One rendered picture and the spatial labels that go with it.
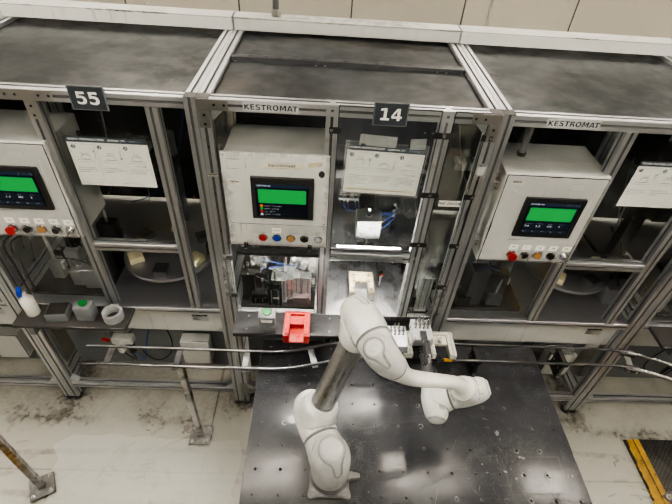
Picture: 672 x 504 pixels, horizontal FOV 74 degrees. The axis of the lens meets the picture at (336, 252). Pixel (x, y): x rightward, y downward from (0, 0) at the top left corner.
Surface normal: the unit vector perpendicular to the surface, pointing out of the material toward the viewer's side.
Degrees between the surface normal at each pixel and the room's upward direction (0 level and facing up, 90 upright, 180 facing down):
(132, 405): 0
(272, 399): 0
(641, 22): 90
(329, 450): 6
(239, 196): 90
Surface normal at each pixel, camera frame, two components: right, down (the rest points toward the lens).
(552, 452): 0.06, -0.74
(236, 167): 0.00, 0.66
